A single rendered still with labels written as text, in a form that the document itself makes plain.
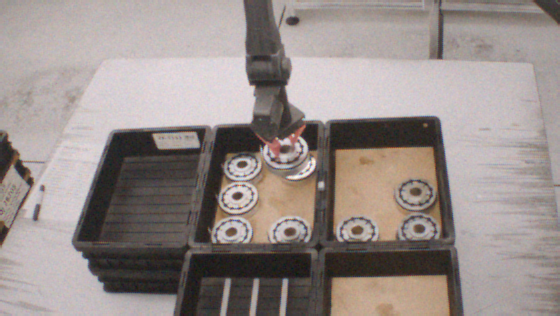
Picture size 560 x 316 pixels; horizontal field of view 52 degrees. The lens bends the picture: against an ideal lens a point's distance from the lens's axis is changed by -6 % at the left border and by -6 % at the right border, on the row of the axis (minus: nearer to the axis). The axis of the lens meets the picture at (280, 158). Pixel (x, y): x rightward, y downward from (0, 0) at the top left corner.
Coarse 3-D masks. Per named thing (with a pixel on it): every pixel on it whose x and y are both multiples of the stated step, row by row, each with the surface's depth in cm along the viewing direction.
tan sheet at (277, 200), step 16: (224, 176) 165; (272, 176) 163; (272, 192) 159; (288, 192) 158; (304, 192) 157; (272, 208) 155; (288, 208) 155; (304, 208) 154; (256, 224) 152; (272, 224) 152; (256, 240) 149
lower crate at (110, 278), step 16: (96, 272) 150; (112, 272) 150; (128, 272) 149; (144, 272) 148; (160, 272) 148; (176, 272) 147; (112, 288) 157; (128, 288) 157; (144, 288) 156; (160, 288) 155; (176, 288) 155
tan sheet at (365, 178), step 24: (336, 168) 161; (360, 168) 160; (384, 168) 159; (408, 168) 158; (432, 168) 157; (336, 192) 156; (360, 192) 155; (384, 192) 154; (336, 216) 151; (384, 216) 149; (432, 216) 147; (384, 240) 144
